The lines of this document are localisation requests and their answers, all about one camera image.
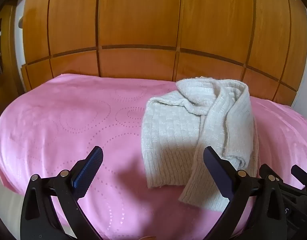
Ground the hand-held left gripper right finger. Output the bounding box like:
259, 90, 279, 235
203, 146, 290, 240

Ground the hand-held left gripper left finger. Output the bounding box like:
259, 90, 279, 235
20, 145, 104, 240

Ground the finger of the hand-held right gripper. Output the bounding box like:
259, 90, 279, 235
291, 164, 307, 193

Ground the white knit sweater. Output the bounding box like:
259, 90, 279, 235
141, 77, 259, 212

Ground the pink dotted blanket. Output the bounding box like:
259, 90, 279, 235
0, 73, 307, 240

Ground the white bed sheet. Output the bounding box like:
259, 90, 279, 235
0, 172, 27, 233

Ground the wooden bookshelf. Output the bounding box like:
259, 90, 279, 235
0, 4, 22, 105

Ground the wooden panelled wardrobe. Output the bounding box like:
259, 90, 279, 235
20, 0, 307, 106

